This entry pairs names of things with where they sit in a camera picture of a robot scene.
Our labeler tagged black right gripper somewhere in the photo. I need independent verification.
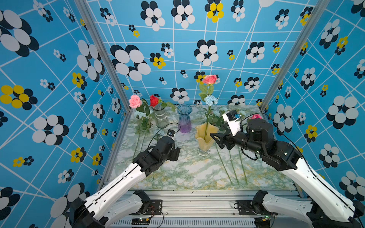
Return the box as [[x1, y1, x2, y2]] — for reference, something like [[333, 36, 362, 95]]
[[210, 123, 264, 157]]

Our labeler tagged white blue flower bunch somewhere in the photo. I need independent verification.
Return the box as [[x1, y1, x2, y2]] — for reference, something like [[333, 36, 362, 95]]
[[218, 106, 240, 184]]

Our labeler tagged yellow fluted glass vase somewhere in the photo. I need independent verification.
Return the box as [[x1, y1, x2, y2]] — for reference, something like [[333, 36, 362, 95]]
[[195, 123, 219, 157]]

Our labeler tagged purple blue glass vase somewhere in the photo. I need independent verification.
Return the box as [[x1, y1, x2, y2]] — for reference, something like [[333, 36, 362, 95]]
[[177, 104, 192, 134]]

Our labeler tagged clear ribbed glass vase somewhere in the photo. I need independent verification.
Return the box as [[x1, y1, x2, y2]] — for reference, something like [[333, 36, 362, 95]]
[[153, 103, 169, 128]]

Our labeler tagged pink and blue flower bunch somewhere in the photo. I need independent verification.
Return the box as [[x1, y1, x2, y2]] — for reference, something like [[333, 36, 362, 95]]
[[199, 75, 218, 123]]

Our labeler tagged red rose stem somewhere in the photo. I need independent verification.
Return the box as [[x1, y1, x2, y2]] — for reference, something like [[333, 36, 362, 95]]
[[150, 96, 176, 112]]

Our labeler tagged pink rose stem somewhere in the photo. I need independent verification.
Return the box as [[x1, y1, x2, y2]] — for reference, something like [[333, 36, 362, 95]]
[[129, 95, 150, 116]]

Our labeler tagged white blue flower stem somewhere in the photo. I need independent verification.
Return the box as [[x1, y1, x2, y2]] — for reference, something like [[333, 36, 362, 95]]
[[213, 107, 233, 184]]

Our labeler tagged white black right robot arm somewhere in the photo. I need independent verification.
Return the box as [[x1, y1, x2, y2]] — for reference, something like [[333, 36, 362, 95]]
[[210, 119, 365, 228]]

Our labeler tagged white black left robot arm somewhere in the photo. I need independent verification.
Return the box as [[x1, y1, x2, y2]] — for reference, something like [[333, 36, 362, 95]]
[[69, 136, 180, 228]]

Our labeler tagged small green circuit board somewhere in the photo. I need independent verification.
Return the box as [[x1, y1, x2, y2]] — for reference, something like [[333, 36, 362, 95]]
[[131, 218, 151, 227]]

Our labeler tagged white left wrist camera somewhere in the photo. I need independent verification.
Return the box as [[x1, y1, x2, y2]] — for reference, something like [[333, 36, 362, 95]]
[[166, 129, 176, 138]]

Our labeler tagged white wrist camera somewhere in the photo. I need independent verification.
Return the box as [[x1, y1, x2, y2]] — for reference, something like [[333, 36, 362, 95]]
[[222, 110, 242, 136], [166, 129, 176, 138]]

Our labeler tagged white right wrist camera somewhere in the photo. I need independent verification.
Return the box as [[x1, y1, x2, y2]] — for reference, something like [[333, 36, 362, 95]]
[[222, 110, 242, 136]]

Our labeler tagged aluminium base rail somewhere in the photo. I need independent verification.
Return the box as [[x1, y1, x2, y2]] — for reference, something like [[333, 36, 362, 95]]
[[109, 190, 294, 228]]

